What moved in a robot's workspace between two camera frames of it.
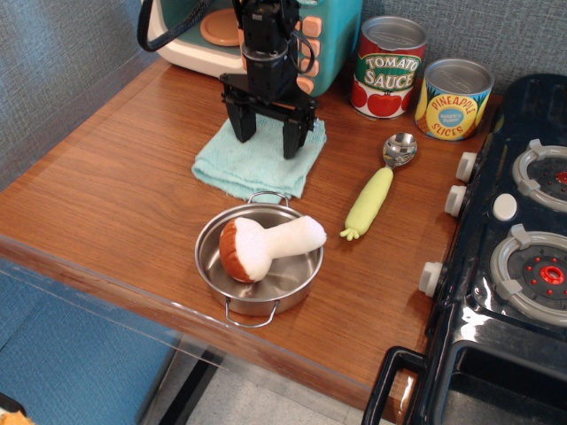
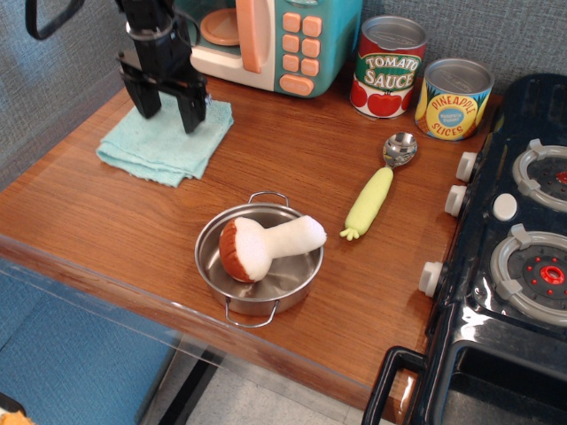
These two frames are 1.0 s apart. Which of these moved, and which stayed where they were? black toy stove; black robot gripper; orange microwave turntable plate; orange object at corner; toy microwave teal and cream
Moved: black robot gripper
Stayed: black toy stove; toy microwave teal and cream; orange object at corner; orange microwave turntable plate
